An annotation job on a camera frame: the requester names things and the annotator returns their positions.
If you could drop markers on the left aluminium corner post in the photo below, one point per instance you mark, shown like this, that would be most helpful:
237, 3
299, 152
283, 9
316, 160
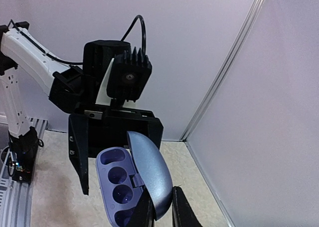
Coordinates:
224, 69

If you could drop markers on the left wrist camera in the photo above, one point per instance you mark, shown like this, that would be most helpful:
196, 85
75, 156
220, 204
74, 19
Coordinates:
125, 79

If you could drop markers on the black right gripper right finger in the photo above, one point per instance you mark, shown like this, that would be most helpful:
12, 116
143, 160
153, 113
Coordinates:
182, 213

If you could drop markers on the blue earbud charging case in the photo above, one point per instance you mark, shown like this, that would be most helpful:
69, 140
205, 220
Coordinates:
124, 175

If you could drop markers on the aluminium front rail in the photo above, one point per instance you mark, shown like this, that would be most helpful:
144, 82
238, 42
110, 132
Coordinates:
15, 197

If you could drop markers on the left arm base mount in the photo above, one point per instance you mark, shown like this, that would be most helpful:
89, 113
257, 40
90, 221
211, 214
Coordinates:
25, 147

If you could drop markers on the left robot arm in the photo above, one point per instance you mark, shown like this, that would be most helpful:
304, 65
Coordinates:
70, 86

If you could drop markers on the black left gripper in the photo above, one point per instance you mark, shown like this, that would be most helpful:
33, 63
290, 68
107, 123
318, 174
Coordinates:
94, 129

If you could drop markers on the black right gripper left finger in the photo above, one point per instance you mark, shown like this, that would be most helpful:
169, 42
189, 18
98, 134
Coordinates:
144, 212

